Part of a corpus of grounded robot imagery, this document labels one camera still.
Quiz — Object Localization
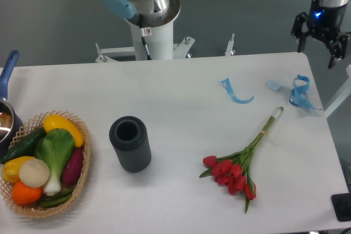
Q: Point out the yellow bell pepper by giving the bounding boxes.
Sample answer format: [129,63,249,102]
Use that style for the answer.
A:
[2,156,34,184]

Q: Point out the white metal base frame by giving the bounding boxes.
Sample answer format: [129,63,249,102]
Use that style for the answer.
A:
[95,33,236,63]

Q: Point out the green bok choy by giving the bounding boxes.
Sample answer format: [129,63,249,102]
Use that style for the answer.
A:
[35,128,75,197]

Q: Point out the red tulip bouquet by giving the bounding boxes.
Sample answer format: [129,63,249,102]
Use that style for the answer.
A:
[199,106,284,213]

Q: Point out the blue handled saucepan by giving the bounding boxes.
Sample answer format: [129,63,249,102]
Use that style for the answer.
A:
[1,50,23,158]

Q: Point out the orange fruit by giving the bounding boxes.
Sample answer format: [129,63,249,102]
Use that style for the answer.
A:
[12,181,42,205]

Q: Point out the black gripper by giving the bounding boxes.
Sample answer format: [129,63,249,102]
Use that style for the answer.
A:
[291,0,350,69]

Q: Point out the woven wicker basket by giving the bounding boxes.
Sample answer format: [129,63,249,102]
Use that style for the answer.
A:
[1,111,91,218]

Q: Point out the small blue cap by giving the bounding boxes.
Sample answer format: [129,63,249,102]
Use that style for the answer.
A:
[265,81,281,92]

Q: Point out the white frame leg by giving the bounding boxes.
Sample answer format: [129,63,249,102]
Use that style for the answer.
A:
[324,65,350,118]

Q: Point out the black device at edge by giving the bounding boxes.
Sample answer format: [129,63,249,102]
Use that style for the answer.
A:
[331,193,350,222]

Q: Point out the purple sweet potato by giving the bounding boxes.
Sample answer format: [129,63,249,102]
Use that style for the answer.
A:
[61,148,84,185]

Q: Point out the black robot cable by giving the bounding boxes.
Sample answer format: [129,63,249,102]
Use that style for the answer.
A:
[138,14,152,61]

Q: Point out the green cucumber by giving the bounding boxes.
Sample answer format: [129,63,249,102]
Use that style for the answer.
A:
[1,127,47,164]

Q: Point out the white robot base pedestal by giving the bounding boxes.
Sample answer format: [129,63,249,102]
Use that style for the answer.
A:
[126,0,181,61]

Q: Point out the white garlic bulb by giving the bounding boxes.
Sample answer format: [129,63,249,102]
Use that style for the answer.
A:
[19,158,50,188]

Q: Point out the yellow squash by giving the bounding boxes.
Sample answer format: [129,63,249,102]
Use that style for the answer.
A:
[42,114,85,148]

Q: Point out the dark grey ribbed vase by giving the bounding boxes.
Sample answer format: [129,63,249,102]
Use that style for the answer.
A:
[109,116,151,173]

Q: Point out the green bean pods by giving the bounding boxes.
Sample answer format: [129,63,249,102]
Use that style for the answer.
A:
[38,188,74,209]

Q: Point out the crumpled blue tape strip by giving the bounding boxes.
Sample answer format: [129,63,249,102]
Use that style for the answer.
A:
[289,75,322,111]

